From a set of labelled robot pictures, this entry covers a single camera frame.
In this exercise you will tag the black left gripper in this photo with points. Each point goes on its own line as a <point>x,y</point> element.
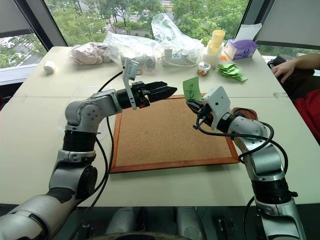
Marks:
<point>141,96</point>

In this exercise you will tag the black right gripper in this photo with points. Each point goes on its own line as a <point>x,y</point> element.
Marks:
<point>206,112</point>

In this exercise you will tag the green sticky note with writing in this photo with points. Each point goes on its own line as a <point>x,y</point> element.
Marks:
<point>191,87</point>

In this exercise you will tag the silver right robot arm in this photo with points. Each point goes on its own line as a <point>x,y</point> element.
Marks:
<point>265,160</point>

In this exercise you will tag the bystander bare forearm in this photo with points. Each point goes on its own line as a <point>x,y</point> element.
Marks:
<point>307,60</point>

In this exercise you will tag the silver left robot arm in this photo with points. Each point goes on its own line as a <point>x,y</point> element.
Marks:
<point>82,112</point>

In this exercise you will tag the clear jar of coloured pushpins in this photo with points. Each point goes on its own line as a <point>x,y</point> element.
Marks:
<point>203,69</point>

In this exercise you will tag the purple tissue box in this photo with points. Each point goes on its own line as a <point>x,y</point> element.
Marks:
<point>238,51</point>

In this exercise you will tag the bystander bare hand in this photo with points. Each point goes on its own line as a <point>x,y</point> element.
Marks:
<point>285,68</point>

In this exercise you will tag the white power strip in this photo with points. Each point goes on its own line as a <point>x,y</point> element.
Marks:
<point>178,59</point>

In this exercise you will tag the wood-framed cork board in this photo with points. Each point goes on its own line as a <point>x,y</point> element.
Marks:
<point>165,132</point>

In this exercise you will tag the white plastic container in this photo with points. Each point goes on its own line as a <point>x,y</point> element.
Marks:
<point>208,60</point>

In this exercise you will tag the pile of green sticky notes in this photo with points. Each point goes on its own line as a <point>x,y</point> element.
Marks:
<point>231,72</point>

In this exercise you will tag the large clear plastic bag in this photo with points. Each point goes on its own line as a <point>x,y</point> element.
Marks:
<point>130,47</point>

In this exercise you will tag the small orange object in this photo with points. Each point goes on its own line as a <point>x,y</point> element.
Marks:
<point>223,58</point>

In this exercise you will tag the stack of yellow cups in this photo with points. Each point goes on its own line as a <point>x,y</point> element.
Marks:
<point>216,42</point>

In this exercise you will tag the bag of pink items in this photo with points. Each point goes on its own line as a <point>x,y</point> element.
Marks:
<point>87,53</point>

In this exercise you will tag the black bag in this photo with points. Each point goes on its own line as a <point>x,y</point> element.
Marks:
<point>277,60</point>

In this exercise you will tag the dark window pillar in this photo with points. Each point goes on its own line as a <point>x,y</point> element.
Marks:
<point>257,15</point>
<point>42,22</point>

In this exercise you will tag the white tape roll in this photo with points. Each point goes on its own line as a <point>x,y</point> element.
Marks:
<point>49,67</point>

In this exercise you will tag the red garment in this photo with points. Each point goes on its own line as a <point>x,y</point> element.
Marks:
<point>311,112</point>

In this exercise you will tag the grey rounded robot leg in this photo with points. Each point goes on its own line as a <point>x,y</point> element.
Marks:
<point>190,222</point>
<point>122,221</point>

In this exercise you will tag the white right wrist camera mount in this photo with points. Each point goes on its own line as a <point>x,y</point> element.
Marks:
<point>217,100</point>

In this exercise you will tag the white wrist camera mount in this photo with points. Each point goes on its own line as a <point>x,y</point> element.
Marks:
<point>130,72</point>
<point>217,100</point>

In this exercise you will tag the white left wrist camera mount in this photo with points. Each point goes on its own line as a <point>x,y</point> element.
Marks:
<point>130,72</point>

